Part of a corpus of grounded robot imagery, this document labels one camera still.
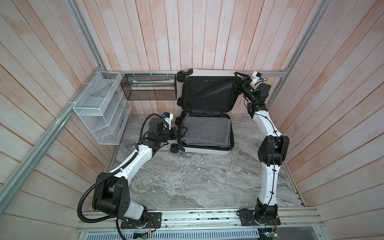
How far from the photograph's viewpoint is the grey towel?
0.95m

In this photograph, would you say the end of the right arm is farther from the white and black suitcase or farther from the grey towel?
the grey towel

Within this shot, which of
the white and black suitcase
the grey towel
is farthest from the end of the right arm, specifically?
the grey towel

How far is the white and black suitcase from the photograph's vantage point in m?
0.90
